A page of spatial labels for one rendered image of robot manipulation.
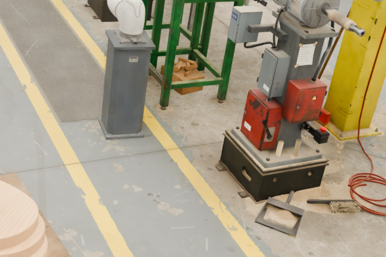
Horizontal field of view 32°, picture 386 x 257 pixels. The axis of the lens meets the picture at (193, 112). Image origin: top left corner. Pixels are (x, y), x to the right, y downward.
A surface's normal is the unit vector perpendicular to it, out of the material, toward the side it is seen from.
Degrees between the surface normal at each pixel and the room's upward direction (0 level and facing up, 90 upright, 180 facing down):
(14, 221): 0
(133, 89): 90
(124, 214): 0
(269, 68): 90
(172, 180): 0
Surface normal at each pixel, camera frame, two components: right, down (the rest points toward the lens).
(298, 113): 0.44, 0.49
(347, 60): -0.89, 0.11
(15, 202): 0.14, -0.87
